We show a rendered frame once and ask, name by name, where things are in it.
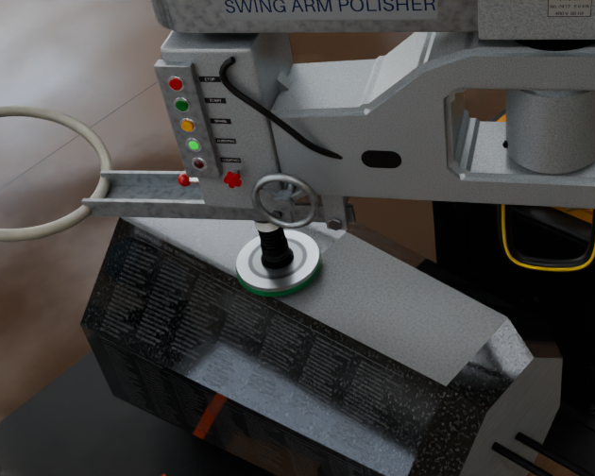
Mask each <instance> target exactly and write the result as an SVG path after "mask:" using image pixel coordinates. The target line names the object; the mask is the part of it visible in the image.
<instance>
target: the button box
mask: <svg viewBox="0 0 595 476"><path fill-rule="evenodd" d="M154 68H155V72H156V75H157V78H158V81H159V84H160V87H161V93H162V96H163V99H164V103H165V106H166V108H167V112H168V115H169V118H170V122H171V125H172V128H173V130H174V134H175V137H176V140H177V144H178V149H179V153H180V156H181V158H182V162H183V165H184V168H185V172H186V175H187V177H197V178H218V179H220V178H221V176H222V174H223V172H222V168H221V164H220V160H219V158H218V154H217V150H216V146H215V143H214V139H213V134H212V130H211V126H210V122H209V119H208V115H207V112H206V108H205V105H204V101H203V97H202V93H201V91H200V87H199V83H198V79H197V76H196V69H195V67H194V63H193V62H192V61H164V60H162V59H158V61H157V62H156V64H155V65H154ZM172 76H176V77H180V78H181V79H182V80H183V82H184V85H185V87H184V89H183V90H182V91H180V92H177V91H174V90H172V89H171V88H170V87H169V85H168V82H167V81H168V78H169V77H172ZM178 97H182V98H185V99H187V100H188V101H189V103H190V105H191V108H190V110H189V111H187V112H182V111H179V110H177V109H176V107H175V105H174V101H175V99H176V98H178ZM183 118H189V119H191V120H193V121H194V122H195V124H196V130H195V131H194V132H187V131H185V130H183V129H182V128H181V126H180V124H179V123H180V120H181V119H183ZM189 138H195V139H197V140H199V141H200V142H201V145H202V148H201V150H200V151H198V152H194V151H191V150H190V149H188V147H187V146H186V141H187V139H189ZM195 157H199V158H201V159H203V160H204V161H205V162H206V163H207V168H206V169H205V170H203V171H199V170H196V169H195V168H194V167H193V166H192V163H191V161H192V159H193V158H195Z"/></svg>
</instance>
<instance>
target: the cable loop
mask: <svg viewBox="0 0 595 476"><path fill-rule="evenodd" d="M497 218H498V233H499V239H500V244H501V250H502V252H503V254H504V256H505V257H506V259H507V260H508V261H509V262H511V263H512V264H514V265H517V266H519V267H522V268H525V269H530V270H535V271H544V272H576V271H580V270H584V269H586V268H588V267H590V266H592V265H593V264H594V263H595V209H593V214H592V225H591V233H590V238H589V243H588V247H587V249H586V253H585V254H584V255H582V256H580V257H578V258H574V259H566V260H557V259H542V258H536V257H530V256H526V255H524V254H521V253H520V252H518V251H517V250H516V248H515V246H514V243H513V237H512V228H511V205H507V204H497Z"/></svg>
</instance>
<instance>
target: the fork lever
mask: <svg viewBox="0 0 595 476"><path fill-rule="evenodd" d="M182 173H186V172H185V171H104V170H102V171H101V172H100V175H101V177H102V178H105V179H108V180H109V181H110V188H109V191H108V193H107V195H106V196H105V198H83V199H82V203H83V205H84V206H88V207H89V208H91V210H92V213H91V214H90V215H89V216H119V217H152V218H186V219H219V220H252V221H266V220H265V219H264V218H262V217H261V216H260V215H259V214H258V212H257V211H256V210H250V209H233V208H215V207H208V206H206V204H205V202H204V199H203V195H202V193H201V189H200V186H199V183H191V184H190V185H189V186H187V187H183V186H181V185H180V184H179V181H178V178H179V175H180V174H182ZM344 199H345V204H346V210H347V217H348V222H349V223H353V224H354V223H355V221H356V219H355V214H354V210H353V205H352V204H348V201H349V196H344ZM310 210H311V203H296V204H295V207H294V209H293V210H292V215H293V219H294V220H299V219H302V218H304V217H306V216H307V215H308V214H309V212H310ZM269 212H270V213H271V214H273V215H275V216H277V217H278V218H281V219H284V220H285V216H284V212H280V211H269ZM313 222H319V223H326V219H325V214H324V209H323V204H322V203H319V213H318V215H317V217H316V219H315V220H314V221H313ZM328 224H329V228H330V229H332V230H340V229H341V228H342V227H343V226H342V221H341V220H339V219H337V218H332V219H330V220H329V221H328Z"/></svg>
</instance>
